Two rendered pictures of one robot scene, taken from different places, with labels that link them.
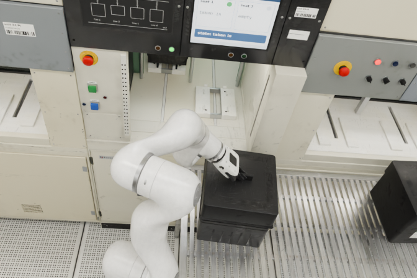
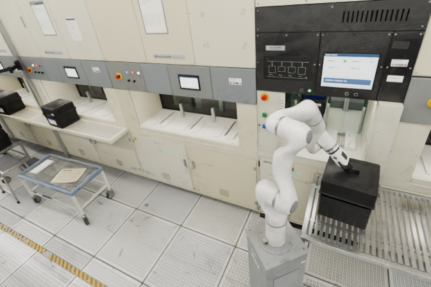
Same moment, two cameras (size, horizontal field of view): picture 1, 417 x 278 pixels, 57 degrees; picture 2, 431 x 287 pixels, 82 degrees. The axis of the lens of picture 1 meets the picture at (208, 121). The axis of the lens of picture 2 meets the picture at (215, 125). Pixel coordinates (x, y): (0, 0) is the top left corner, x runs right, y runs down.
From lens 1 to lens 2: 52 cm
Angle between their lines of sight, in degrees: 33
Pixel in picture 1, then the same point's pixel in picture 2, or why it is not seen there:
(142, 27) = (294, 77)
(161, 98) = not seen: hidden behind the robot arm
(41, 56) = (242, 95)
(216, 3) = (337, 61)
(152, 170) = (285, 120)
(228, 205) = (338, 184)
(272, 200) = (373, 188)
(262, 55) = (369, 93)
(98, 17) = (271, 73)
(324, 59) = (417, 96)
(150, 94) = not seen: hidden behind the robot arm
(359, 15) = not seen: outside the picture
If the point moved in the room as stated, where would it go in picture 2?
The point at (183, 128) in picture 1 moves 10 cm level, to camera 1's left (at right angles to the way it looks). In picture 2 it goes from (306, 106) to (285, 102)
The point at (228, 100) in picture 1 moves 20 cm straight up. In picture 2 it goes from (350, 139) to (354, 118)
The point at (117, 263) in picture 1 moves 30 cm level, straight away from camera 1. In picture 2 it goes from (263, 186) to (265, 151)
